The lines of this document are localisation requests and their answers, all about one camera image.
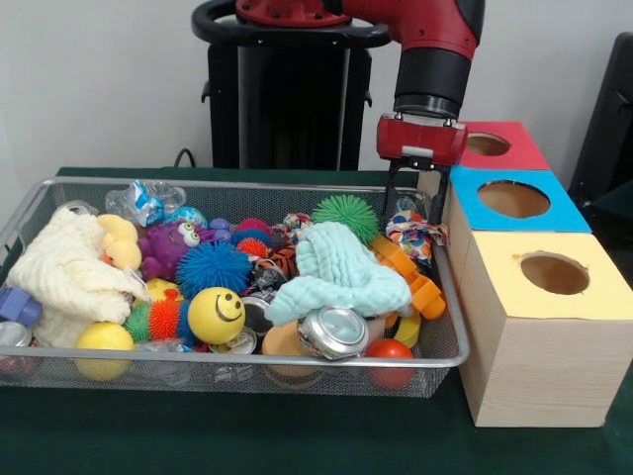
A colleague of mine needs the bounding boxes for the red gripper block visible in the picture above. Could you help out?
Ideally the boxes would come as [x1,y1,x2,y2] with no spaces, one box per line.
[375,112,469,234]

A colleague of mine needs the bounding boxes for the colourful dotted cloth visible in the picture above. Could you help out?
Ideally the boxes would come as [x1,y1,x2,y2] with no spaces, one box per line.
[385,210,451,261]

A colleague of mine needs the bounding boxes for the wooden box with three holes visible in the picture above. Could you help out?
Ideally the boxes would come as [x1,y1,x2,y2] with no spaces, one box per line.
[417,119,633,428]

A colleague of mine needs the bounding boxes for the green spiky rubber ball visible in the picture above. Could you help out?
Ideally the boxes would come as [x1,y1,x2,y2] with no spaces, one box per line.
[311,194,381,248]

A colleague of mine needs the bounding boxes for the orange plastic toy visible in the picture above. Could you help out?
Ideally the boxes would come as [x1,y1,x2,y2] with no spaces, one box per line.
[373,233,448,319]

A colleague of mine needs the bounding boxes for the light blue muslin cloth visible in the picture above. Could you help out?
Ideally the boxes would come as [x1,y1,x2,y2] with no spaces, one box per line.
[264,221,414,328]

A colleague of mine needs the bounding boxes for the red ball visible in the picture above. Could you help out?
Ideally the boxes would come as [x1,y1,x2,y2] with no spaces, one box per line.
[364,338,415,390]

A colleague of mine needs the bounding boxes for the crushed silver can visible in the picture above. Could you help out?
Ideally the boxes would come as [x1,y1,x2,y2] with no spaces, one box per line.
[296,306,371,361]

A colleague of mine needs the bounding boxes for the dark green table cloth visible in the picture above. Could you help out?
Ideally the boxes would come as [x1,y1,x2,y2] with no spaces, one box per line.
[0,166,633,475]
[588,180,633,214]

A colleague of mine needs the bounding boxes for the blue spiky rubber ball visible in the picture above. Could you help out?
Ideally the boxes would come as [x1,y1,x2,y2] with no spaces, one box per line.
[175,240,253,300]

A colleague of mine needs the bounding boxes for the yellow smiley face ball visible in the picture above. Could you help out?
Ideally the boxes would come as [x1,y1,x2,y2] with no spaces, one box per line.
[186,286,247,345]

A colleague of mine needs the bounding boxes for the purple monster toy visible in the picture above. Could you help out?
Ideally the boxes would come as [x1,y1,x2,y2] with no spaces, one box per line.
[136,220,233,283]

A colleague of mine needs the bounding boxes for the plain yellow ball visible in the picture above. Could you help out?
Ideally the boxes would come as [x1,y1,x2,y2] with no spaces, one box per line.
[74,321,136,382]

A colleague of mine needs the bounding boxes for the cream muslin cloth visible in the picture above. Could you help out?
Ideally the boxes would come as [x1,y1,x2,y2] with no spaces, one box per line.
[5,205,149,349]

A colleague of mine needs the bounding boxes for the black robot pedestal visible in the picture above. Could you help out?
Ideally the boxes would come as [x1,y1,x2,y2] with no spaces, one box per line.
[191,0,397,172]

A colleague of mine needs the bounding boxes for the shallow wire mesh bin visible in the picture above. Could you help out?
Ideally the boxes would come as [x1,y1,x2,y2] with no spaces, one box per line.
[0,176,471,400]

